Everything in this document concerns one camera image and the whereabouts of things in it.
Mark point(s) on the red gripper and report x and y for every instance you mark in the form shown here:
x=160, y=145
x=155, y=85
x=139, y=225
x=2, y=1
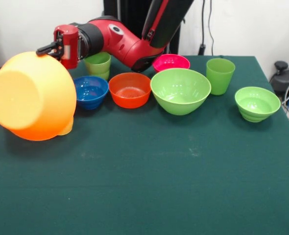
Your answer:
x=69, y=44

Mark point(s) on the large orange bowl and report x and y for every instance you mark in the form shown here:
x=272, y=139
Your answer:
x=31, y=98

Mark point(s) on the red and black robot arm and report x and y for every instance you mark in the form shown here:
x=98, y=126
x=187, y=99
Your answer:
x=125, y=46

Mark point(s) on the green ribbed cup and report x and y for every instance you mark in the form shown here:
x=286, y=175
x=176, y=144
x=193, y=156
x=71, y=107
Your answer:
x=98, y=66

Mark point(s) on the blue ribbed bowl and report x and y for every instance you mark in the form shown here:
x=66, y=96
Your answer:
x=90, y=98

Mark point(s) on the yellow ribbed cup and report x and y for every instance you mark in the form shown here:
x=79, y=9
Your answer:
x=68, y=128

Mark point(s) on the red bowl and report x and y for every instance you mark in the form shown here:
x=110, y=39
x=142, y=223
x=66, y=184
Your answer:
x=129, y=100

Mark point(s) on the pink bowl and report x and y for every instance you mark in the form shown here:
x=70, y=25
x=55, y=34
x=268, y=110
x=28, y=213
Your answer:
x=172, y=63

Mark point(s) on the large green bowl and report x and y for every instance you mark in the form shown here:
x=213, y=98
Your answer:
x=181, y=83

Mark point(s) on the dark green tablecloth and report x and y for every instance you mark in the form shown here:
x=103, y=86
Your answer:
x=159, y=171

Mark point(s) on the green smooth cup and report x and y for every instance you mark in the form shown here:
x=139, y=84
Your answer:
x=219, y=80

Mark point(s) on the small green ribbed bowl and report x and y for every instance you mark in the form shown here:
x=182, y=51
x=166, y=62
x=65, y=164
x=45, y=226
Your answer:
x=257, y=102

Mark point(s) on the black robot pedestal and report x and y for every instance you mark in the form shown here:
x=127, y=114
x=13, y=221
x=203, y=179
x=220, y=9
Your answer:
x=129, y=9

